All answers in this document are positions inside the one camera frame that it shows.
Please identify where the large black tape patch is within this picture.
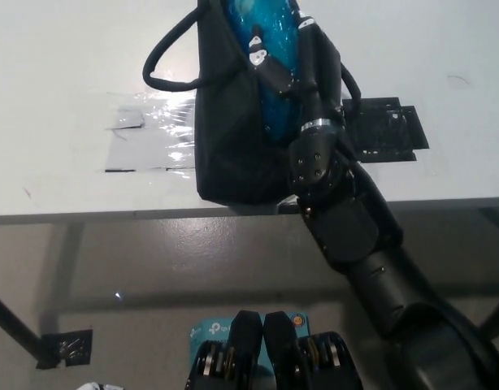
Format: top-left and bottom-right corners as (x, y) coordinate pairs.
(341, 96), (431, 164)

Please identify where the blue plate stack plastic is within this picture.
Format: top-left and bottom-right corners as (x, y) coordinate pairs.
(228, 0), (304, 144)

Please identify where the black table leg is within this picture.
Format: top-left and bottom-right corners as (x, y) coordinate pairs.
(479, 292), (499, 341)
(0, 286), (44, 358)

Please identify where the small black tape piece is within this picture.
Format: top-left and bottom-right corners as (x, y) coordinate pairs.
(276, 198), (300, 215)

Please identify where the teal tp-link box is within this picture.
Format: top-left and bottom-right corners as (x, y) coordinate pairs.
(189, 312), (312, 371)

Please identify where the black floor bracket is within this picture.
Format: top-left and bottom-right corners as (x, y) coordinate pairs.
(36, 328), (93, 370)

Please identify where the clear plastic tape film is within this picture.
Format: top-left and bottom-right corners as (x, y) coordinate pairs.
(24, 91), (198, 190)

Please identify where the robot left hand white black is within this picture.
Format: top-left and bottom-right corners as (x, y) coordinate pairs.
(76, 380), (121, 390)

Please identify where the black fabric bag with handles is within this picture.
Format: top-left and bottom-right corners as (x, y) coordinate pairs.
(143, 0), (362, 206)

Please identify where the robot right hand white black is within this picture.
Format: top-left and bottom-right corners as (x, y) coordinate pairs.
(247, 11), (345, 126)

